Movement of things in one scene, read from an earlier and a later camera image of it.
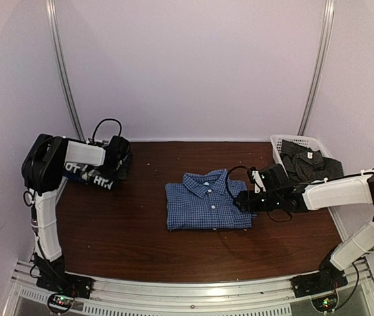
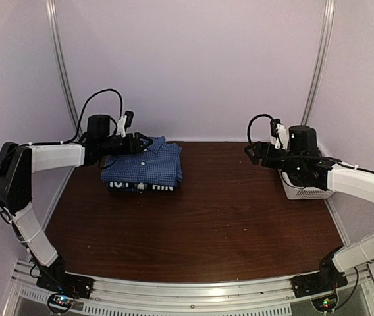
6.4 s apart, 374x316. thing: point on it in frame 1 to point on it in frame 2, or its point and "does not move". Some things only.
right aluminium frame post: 328,19 does not move
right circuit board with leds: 325,303 does not move
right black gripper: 247,203 to 261,146
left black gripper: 124,174 to 136,143
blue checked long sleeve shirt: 203,201 to 159,164
